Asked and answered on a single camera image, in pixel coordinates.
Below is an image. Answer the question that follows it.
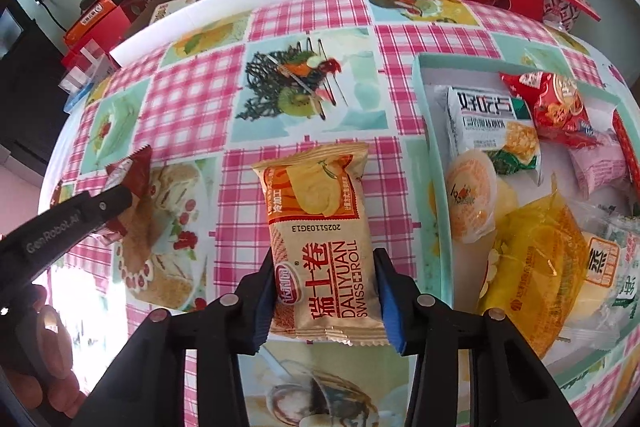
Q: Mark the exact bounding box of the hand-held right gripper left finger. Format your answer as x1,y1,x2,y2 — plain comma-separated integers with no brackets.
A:
85,251,278,427

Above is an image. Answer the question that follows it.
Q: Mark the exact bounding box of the teal tray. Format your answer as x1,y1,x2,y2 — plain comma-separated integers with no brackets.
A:
411,53,640,388

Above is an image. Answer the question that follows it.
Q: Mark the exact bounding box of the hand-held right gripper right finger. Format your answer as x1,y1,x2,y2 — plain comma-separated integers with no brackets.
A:
372,248,583,427

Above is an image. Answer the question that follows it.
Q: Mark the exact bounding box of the orange box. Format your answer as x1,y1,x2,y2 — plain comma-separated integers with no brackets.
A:
62,0,157,50

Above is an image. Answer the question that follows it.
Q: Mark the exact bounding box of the pink checked printed tablecloth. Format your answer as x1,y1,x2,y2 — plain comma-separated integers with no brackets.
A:
37,0,640,427

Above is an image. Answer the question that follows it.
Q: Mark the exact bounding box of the orange lid jelly cup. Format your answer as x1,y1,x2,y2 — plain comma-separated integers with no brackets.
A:
444,151,518,244

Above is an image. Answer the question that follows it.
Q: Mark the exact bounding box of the clear plastic box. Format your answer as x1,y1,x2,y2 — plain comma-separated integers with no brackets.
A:
59,39,121,95

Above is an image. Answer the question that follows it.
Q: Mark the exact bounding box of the dark red biscuit packet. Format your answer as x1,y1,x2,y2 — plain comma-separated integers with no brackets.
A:
97,144,153,243

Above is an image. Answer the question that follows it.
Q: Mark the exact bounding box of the white yellow card box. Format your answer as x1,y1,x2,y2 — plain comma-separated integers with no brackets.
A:
149,2,183,25

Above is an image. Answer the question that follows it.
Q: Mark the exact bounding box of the red cartoon snack packet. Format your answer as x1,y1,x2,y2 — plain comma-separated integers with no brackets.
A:
499,71,601,150

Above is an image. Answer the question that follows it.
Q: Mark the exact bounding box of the red patterned snack packet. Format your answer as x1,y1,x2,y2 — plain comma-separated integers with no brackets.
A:
611,109,640,190

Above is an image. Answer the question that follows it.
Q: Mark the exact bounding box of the clear steamed cake packet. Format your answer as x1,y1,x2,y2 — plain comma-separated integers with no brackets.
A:
565,202,640,343

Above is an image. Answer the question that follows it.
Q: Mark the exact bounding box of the beige swiss roll packet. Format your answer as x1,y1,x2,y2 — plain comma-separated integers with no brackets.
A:
250,143,392,348

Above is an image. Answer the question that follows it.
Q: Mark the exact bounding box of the red box with dark end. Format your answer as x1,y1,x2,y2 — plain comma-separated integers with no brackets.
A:
61,0,173,72

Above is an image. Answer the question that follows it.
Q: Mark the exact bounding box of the pink snack packet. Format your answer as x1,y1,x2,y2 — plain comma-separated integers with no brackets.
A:
567,130,630,201

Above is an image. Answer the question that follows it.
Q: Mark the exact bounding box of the green clear cracker packet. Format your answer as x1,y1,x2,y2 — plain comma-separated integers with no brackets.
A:
602,257,640,323

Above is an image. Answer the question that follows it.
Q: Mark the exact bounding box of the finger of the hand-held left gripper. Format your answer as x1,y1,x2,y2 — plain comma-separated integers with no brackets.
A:
80,183,135,234

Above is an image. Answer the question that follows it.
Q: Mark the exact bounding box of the person's left hand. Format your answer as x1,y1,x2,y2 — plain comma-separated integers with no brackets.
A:
0,286,88,415

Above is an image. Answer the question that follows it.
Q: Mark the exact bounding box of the orange translucent cake packet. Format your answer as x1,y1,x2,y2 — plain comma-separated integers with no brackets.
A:
477,174,591,355

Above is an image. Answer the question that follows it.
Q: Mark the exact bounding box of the green white snack packet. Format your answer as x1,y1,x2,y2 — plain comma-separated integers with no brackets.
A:
445,85,543,185

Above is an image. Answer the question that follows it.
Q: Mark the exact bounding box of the black cabinet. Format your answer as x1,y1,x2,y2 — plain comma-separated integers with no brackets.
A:
0,2,76,168

